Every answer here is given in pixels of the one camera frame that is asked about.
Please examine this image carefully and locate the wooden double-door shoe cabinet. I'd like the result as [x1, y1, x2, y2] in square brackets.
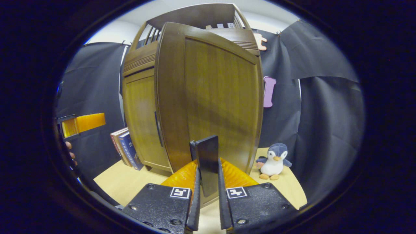
[122, 3, 260, 177]

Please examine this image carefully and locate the wooden cabinet drawer black knob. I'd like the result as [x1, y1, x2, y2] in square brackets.
[123, 28, 259, 65]

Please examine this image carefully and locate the penguin plush toy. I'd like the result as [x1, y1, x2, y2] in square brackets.
[255, 143, 292, 181]

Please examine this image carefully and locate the wooden shoe cabinet door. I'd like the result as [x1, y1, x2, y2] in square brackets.
[123, 68, 173, 172]
[154, 22, 264, 208]

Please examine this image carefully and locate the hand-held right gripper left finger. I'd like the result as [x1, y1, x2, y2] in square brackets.
[122, 159, 202, 234]

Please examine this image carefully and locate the black backdrop cloth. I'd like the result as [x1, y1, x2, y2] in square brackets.
[55, 19, 364, 205]

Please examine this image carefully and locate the tan cover book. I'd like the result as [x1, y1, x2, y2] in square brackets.
[113, 129, 132, 167]

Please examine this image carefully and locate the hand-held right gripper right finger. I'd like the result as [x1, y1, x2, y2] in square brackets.
[218, 158, 298, 234]

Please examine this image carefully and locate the blue cover book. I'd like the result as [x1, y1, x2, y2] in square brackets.
[119, 131, 144, 171]

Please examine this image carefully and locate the red-brown cover book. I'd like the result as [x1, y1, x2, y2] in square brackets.
[110, 128, 127, 163]

